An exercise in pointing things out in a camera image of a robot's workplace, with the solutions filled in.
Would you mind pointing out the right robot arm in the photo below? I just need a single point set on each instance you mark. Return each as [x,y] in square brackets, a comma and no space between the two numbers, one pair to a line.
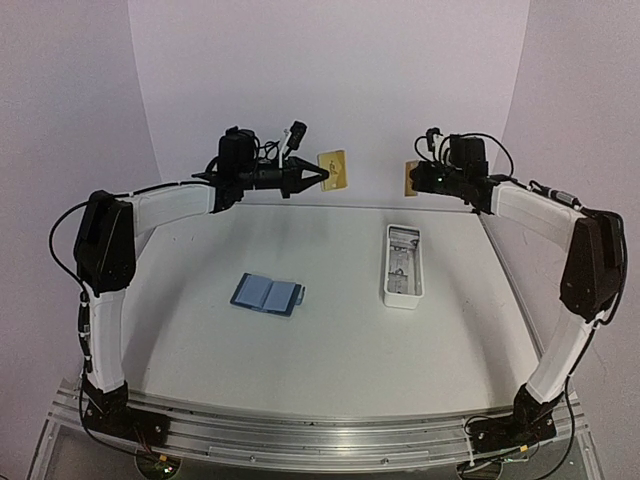
[590,287]

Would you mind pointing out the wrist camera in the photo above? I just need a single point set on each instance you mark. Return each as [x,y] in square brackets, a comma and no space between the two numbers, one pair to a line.
[435,140]
[291,140]

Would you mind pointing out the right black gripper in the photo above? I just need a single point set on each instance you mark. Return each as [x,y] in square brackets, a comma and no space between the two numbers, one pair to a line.
[422,182]

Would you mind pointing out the blue card holder wallet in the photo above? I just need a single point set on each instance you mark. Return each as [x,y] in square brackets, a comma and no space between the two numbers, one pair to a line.
[264,295]

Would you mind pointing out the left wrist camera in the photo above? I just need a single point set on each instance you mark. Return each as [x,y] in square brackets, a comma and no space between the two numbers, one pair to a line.
[291,140]

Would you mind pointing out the white plastic tray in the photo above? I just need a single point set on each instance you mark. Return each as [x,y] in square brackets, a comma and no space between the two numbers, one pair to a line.
[403,273]

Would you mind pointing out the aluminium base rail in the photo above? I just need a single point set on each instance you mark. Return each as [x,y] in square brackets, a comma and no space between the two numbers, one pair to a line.
[295,443]

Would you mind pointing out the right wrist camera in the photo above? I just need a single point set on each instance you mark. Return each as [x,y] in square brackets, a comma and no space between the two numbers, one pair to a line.
[435,140]

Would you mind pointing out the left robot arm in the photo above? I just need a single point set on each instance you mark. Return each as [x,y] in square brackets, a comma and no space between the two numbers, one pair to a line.
[114,231]

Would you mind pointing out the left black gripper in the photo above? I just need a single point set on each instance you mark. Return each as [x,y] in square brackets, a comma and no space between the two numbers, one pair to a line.
[294,163]

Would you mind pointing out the gold credit card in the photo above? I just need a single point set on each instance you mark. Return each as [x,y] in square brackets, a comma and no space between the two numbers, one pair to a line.
[408,182]
[334,162]

